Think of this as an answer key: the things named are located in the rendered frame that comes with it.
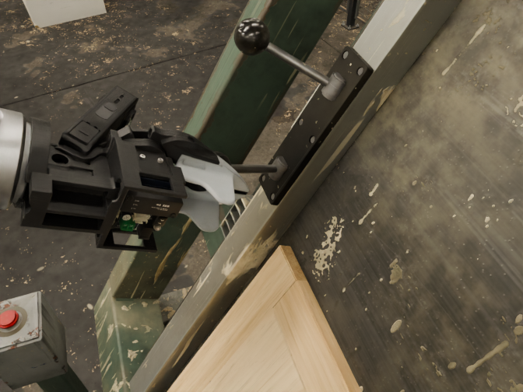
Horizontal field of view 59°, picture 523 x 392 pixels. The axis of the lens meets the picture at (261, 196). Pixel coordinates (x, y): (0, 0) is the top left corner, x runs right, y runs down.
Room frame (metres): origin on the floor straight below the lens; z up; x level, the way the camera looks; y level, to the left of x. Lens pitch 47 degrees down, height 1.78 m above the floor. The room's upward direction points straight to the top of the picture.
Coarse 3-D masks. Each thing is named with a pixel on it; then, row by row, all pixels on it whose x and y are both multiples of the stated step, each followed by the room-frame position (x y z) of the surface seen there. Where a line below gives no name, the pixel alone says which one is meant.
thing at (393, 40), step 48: (384, 0) 0.47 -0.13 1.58; (432, 0) 0.43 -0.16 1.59; (384, 48) 0.42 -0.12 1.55; (384, 96) 0.42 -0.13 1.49; (336, 144) 0.40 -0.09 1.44; (288, 192) 0.38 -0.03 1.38; (240, 240) 0.38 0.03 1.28; (192, 288) 0.38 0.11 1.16; (240, 288) 0.36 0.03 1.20; (192, 336) 0.33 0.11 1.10; (144, 384) 0.31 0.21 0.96
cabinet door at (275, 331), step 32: (288, 256) 0.34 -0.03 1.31; (256, 288) 0.33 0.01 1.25; (288, 288) 0.30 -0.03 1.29; (224, 320) 0.32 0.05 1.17; (256, 320) 0.29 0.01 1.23; (288, 320) 0.27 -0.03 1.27; (320, 320) 0.25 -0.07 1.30; (224, 352) 0.28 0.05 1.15; (256, 352) 0.26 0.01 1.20; (288, 352) 0.24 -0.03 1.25; (320, 352) 0.22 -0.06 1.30; (192, 384) 0.27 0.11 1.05; (224, 384) 0.25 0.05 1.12; (256, 384) 0.23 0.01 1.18; (288, 384) 0.21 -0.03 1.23; (320, 384) 0.19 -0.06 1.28; (352, 384) 0.18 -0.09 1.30
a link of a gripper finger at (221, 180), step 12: (192, 168) 0.31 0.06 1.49; (204, 168) 0.31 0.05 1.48; (216, 168) 0.32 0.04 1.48; (228, 168) 0.32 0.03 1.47; (192, 180) 0.29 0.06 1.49; (204, 180) 0.30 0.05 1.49; (216, 180) 0.30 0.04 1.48; (228, 180) 0.31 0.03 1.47; (240, 180) 0.33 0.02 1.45; (216, 192) 0.29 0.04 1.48; (228, 192) 0.29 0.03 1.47; (228, 204) 0.28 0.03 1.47
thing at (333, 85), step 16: (240, 32) 0.44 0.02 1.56; (256, 32) 0.44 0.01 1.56; (240, 48) 0.43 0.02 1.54; (256, 48) 0.43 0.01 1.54; (272, 48) 0.44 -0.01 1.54; (288, 64) 0.44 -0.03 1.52; (304, 64) 0.43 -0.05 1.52; (320, 80) 0.43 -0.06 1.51; (336, 80) 0.42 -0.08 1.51; (336, 96) 0.41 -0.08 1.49
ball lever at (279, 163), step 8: (216, 152) 0.36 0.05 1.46; (224, 160) 0.35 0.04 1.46; (280, 160) 0.40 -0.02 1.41; (240, 168) 0.37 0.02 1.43; (248, 168) 0.37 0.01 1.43; (256, 168) 0.38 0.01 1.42; (264, 168) 0.39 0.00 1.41; (272, 168) 0.39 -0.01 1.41; (280, 168) 0.40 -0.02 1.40; (272, 176) 0.40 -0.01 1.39; (280, 176) 0.39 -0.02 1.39
